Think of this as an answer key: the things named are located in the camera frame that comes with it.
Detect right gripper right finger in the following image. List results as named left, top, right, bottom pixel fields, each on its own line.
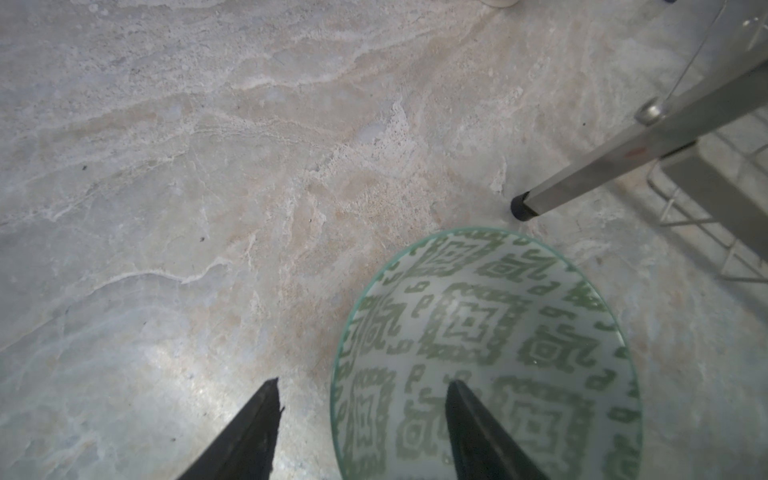
left=445, top=380, right=547, bottom=480

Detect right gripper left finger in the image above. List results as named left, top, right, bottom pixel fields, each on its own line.
left=178, top=378, right=282, bottom=480

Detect green geometric pattern bowl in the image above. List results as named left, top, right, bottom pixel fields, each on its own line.
left=330, top=227, right=643, bottom=479

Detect stainless steel dish rack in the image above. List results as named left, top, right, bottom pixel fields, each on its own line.
left=510, top=2, right=767, bottom=284

